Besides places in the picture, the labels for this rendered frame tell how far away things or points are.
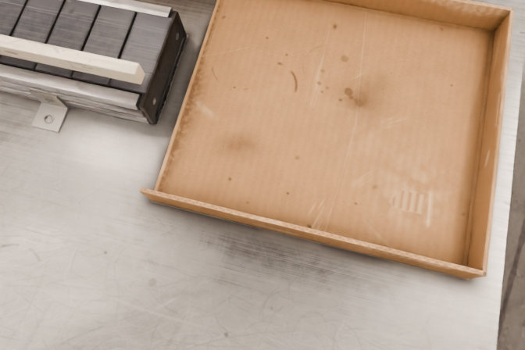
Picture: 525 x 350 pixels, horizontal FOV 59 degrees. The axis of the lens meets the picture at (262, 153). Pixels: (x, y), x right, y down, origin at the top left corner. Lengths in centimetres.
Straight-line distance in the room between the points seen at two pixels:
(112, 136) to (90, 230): 10
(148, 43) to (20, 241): 23
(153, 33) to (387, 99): 24
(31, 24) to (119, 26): 9
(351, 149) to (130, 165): 22
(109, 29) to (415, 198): 34
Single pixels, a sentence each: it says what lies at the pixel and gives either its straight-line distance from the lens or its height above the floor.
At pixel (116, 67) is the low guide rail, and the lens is 43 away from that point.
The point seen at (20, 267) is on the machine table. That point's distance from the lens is 50.
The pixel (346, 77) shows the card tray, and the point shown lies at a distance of 49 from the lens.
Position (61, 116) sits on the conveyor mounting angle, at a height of 83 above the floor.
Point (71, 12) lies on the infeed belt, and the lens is 52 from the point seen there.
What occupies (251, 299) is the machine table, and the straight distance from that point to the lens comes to 44.
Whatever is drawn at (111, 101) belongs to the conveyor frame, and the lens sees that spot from 46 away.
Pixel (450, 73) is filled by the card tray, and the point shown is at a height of 83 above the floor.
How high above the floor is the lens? 126
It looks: 71 degrees down
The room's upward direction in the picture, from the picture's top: 9 degrees counter-clockwise
